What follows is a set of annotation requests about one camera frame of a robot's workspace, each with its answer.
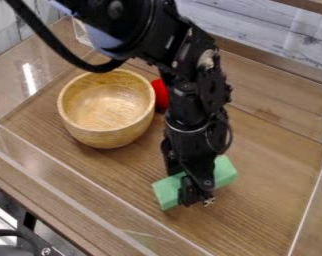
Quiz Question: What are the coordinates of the black table leg frame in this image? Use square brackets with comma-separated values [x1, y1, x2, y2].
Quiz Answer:
[0, 210, 66, 256]

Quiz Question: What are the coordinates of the green foam block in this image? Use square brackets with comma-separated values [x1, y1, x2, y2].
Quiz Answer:
[151, 156, 237, 211]

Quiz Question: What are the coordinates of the clear acrylic corner bracket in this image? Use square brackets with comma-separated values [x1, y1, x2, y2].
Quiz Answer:
[71, 19, 91, 47]

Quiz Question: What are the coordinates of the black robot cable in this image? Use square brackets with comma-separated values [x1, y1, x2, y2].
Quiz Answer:
[3, 0, 133, 74]

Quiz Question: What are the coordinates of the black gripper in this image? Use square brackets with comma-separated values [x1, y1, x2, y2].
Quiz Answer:
[159, 116, 234, 208]

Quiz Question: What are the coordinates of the red plush strawberry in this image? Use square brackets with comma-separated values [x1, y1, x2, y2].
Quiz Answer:
[150, 79, 169, 111]

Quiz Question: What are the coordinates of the wooden brown bowl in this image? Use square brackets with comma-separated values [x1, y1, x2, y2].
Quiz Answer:
[57, 69, 154, 149]

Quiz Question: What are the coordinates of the clear acrylic wall panel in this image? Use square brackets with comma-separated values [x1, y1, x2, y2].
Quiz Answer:
[0, 125, 212, 256]

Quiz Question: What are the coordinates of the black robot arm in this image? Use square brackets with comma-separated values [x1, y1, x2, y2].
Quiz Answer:
[49, 0, 237, 210]

